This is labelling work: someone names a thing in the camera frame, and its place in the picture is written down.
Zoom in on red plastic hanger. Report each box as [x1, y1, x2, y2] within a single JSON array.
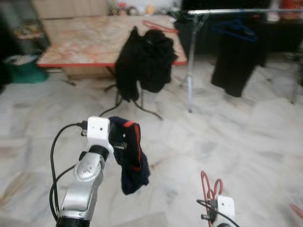
[[142, 19, 179, 35], [200, 171, 224, 227]]

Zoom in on navy polo shirt orange-striped collar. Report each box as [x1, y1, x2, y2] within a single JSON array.
[[108, 116, 151, 195]]

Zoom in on black draped garment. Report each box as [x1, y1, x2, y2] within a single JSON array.
[[115, 26, 179, 102]]

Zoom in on person's bare foot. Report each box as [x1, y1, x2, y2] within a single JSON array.
[[290, 203, 303, 219]]

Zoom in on folding table marble-pattern top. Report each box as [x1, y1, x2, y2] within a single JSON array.
[[37, 14, 187, 121]]

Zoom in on green plastic basin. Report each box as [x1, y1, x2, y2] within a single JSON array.
[[5, 54, 49, 84]]

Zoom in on black polo shirt red collar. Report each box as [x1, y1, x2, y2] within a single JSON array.
[[211, 21, 268, 97]]

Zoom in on light wooden cabinet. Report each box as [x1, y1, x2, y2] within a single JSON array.
[[32, 0, 109, 20]]

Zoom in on dark display shelf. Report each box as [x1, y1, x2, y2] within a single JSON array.
[[0, 0, 41, 60]]

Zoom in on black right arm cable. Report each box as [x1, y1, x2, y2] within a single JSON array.
[[196, 199, 242, 227]]

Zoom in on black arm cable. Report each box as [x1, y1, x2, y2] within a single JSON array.
[[196, 199, 242, 227], [49, 121, 89, 223]]

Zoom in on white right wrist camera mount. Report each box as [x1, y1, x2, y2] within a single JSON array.
[[215, 195, 236, 227]]

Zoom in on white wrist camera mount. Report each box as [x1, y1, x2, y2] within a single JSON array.
[[86, 116, 114, 154], [215, 195, 236, 227]]

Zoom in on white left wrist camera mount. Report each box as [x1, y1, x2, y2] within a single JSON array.
[[86, 116, 114, 154]]

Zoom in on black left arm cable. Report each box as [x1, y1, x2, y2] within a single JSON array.
[[49, 121, 89, 223]]

